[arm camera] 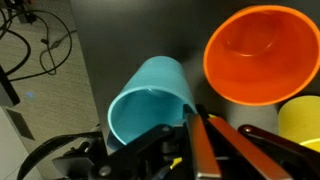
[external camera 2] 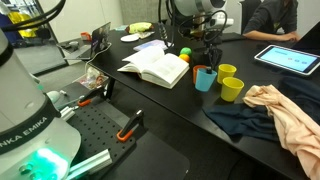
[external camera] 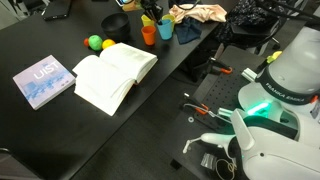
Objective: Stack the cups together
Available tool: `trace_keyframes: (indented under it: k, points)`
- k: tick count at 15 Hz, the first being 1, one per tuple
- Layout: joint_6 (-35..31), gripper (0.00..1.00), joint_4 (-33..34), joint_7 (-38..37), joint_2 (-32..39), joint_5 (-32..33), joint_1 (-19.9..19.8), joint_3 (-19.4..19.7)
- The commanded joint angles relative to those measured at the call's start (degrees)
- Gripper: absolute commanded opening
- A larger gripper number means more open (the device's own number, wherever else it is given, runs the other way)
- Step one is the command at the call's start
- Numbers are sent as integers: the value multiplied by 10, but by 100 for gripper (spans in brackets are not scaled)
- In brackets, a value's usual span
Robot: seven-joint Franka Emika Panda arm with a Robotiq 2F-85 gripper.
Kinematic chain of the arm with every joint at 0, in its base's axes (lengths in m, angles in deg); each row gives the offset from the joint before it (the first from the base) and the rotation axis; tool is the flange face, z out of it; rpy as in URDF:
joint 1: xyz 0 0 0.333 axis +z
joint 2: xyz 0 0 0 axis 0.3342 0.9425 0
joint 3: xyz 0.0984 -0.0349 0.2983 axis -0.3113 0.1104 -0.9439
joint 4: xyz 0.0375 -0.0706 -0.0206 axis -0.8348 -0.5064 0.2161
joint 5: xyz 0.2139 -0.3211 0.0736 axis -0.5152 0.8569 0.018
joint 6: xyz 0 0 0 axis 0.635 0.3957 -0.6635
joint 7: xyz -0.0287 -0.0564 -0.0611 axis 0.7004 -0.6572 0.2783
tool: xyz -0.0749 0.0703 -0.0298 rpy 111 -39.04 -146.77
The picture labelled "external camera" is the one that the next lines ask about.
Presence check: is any person bare hand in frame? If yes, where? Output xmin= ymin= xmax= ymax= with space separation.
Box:
xmin=121 ymin=1 xmax=143 ymax=13

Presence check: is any open white book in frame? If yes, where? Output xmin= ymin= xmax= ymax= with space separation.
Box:
xmin=71 ymin=42 xmax=159 ymax=117

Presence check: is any black clamp orange handle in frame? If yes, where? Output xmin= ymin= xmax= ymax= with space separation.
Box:
xmin=193 ymin=56 xmax=234 ymax=77
xmin=181 ymin=92 xmax=212 ymax=116

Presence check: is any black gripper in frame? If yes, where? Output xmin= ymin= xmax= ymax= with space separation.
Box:
xmin=141 ymin=0 xmax=165 ymax=25

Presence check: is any dark blue cloth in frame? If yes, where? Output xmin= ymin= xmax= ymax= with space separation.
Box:
xmin=173 ymin=17 xmax=203 ymax=45

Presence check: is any white handle tool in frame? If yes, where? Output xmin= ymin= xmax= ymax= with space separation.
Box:
xmin=182 ymin=132 xmax=236 ymax=155

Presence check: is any tan rubber band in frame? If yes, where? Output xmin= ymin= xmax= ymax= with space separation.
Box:
xmin=214 ymin=157 xmax=238 ymax=180

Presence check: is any closed UIST book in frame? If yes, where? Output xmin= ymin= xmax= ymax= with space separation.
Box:
xmin=12 ymin=54 xmax=77 ymax=111

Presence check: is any orange plastic cup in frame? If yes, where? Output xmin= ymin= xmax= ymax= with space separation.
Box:
xmin=140 ymin=25 xmax=157 ymax=47

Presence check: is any peach cloth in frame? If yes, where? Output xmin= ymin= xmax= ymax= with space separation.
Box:
xmin=168 ymin=3 xmax=228 ymax=25

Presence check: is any green ball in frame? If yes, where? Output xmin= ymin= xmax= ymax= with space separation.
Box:
xmin=88 ymin=34 xmax=104 ymax=52

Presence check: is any blue plastic cup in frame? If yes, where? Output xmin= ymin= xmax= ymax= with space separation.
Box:
xmin=156 ymin=18 xmax=175 ymax=41

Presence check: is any black bowl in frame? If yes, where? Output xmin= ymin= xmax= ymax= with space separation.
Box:
xmin=100 ymin=12 xmax=132 ymax=43

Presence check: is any black office chair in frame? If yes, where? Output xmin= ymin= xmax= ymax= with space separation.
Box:
xmin=213 ymin=0 xmax=291 ymax=54
xmin=7 ymin=0 xmax=51 ymax=16

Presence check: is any black flat device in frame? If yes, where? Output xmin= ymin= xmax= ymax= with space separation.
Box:
xmin=41 ymin=0 xmax=73 ymax=22

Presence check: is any yellow-orange ball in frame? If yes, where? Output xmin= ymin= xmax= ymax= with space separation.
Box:
xmin=101 ymin=38 xmax=117 ymax=50

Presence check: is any aluminium extrusion piece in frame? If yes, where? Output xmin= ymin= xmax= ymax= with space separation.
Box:
xmin=241 ymin=67 xmax=258 ymax=83

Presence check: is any dark floral garment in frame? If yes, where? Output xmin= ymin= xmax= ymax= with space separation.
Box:
xmin=229 ymin=0 xmax=284 ymax=29

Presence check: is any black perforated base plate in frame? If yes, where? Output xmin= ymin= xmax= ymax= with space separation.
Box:
xmin=159 ymin=44 xmax=268 ymax=180

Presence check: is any small clear plastic bag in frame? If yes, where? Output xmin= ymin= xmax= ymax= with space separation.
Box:
xmin=200 ymin=152 xmax=216 ymax=170

